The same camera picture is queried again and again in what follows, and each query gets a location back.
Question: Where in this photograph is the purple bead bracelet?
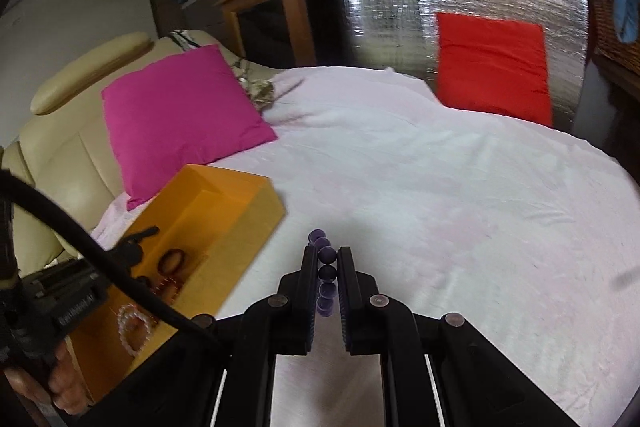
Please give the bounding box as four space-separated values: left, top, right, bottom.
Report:
307 228 338 318

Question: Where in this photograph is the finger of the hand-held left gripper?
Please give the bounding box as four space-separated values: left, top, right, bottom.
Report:
106 226 161 269

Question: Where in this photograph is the white blanket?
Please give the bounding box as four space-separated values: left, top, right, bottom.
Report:
90 66 640 427

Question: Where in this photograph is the silver foil mat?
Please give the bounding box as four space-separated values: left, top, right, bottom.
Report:
329 0 591 130

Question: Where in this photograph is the bright red bead bracelet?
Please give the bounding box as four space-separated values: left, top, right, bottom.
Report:
151 276 181 303

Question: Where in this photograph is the red cushion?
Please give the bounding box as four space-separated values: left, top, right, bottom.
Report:
434 12 553 128

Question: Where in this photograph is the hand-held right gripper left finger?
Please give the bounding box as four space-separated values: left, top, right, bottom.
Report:
90 245 321 427

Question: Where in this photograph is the orange box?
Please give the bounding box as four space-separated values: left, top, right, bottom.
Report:
65 164 286 403

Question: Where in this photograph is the pink cushion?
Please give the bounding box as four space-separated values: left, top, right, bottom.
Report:
100 44 278 212

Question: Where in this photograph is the patterned cloth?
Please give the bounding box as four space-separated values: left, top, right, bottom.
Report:
170 29 281 112

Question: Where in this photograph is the wicker basket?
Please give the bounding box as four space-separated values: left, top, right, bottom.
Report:
590 0 640 75

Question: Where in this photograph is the dark red bead bracelet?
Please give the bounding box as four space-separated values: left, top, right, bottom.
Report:
157 248 188 278

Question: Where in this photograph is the person's left hand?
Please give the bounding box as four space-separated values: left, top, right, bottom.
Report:
2 342 93 418

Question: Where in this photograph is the beige leather sofa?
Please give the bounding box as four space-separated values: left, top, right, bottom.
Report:
0 29 281 268

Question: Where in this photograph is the blue cloth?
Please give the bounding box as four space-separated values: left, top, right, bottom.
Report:
612 0 640 42

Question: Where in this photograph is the clear bead bracelet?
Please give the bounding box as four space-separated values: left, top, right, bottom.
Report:
116 303 153 355

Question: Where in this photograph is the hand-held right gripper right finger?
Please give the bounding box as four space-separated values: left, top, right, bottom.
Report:
336 246 581 427

